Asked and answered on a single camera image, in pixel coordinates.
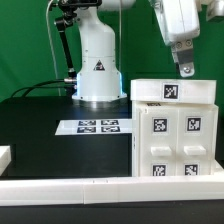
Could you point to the white cabinet door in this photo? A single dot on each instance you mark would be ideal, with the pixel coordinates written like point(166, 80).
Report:
point(157, 144)
point(194, 141)

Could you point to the white flat top panel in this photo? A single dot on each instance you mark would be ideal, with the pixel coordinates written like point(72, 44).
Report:
point(94, 127)

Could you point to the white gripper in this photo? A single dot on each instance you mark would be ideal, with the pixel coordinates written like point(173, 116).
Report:
point(178, 21)

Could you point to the white left border piece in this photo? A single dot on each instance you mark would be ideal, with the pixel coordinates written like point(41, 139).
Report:
point(5, 158)

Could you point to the white cabinet body box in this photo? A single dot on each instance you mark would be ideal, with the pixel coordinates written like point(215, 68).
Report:
point(138, 107)

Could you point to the white border rail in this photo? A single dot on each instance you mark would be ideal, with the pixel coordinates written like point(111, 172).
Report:
point(218, 169)
point(111, 190)

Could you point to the white front border rail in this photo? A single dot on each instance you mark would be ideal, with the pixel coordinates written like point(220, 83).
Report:
point(111, 190)

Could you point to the white right border rail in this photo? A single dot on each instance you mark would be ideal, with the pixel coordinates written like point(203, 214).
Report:
point(218, 169)

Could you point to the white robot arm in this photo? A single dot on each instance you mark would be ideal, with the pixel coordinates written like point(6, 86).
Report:
point(99, 80)

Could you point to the small white cube block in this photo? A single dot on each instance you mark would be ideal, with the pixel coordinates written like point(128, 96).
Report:
point(174, 91)

